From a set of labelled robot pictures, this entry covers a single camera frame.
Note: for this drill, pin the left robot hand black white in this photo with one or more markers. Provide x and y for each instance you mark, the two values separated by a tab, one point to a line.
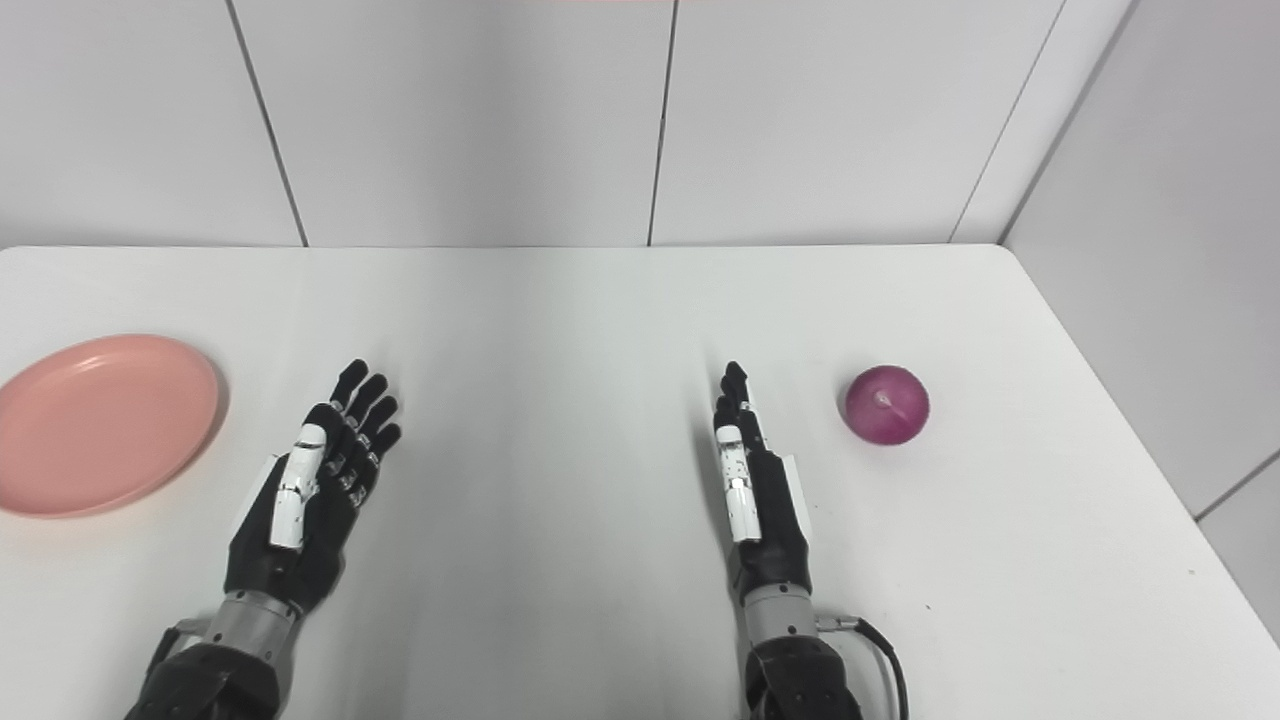
300	520

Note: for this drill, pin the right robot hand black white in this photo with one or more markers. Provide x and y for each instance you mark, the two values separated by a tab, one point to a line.
765	520

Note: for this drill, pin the purple red onion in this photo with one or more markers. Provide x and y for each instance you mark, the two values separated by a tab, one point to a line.
886	404

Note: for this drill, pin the pink plate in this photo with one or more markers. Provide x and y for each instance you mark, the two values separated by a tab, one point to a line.
105	425

